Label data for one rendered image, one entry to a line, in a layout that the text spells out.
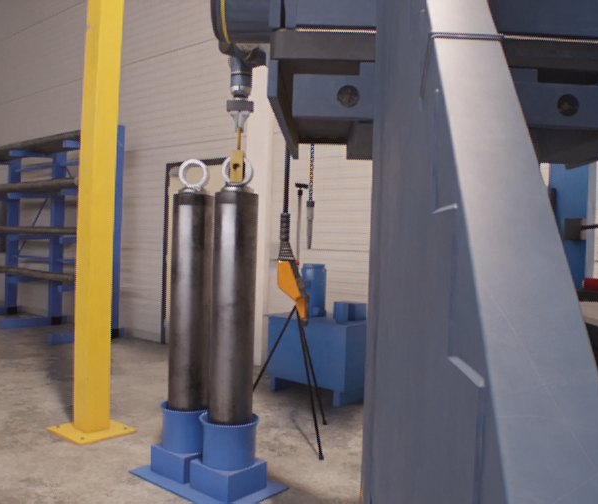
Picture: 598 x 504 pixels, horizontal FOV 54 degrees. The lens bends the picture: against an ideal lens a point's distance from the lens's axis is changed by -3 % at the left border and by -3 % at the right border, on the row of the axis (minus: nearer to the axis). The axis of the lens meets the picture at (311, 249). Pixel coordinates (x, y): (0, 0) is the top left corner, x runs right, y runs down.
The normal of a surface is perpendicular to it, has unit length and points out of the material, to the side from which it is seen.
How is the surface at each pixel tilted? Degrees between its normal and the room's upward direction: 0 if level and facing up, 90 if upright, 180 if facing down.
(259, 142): 90
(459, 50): 50
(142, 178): 90
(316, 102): 90
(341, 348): 90
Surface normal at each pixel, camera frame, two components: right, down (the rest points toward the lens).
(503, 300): 0.00, -0.64
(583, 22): -0.03, 0.01
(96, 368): 0.78, 0.04
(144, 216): -0.62, -0.01
